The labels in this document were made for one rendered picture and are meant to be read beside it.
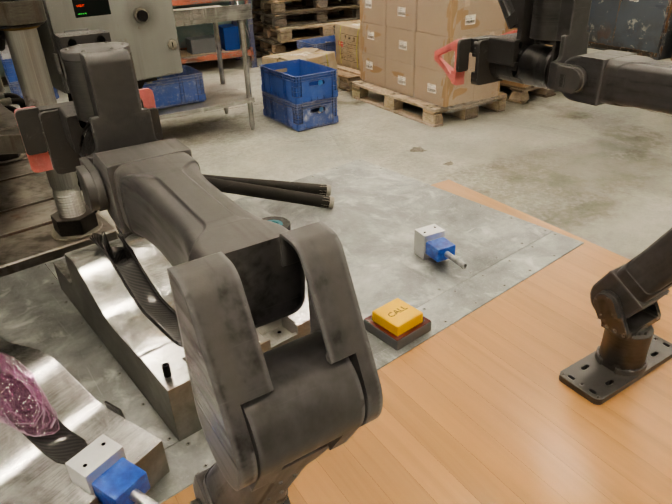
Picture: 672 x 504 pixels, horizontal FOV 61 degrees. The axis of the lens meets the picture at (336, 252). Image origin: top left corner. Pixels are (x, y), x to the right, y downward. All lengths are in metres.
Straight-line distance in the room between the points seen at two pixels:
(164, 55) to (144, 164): 1.12
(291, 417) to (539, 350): 0.69
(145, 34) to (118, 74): 1.03
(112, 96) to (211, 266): 0.26
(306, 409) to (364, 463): 0.46
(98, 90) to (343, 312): 0.30
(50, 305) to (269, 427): 0.90
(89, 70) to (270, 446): 0.34
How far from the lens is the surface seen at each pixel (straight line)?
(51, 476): 0.76
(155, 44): 1.56
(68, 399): 0.83
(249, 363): 0.30
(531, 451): 0.81
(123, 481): 0.70
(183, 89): 4.63
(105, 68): 0.52
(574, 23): 0.86
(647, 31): 7.71
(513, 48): 0.90
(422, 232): 1.15
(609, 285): 0.88
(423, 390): 0.86
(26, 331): 1.12
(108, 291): 0.96
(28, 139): 0.67
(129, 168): 0.46
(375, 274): 1.11
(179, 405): 0.78
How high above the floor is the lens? 1.38
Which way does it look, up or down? 29 degrees down
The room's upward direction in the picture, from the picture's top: 2 degrees counter-clockwise
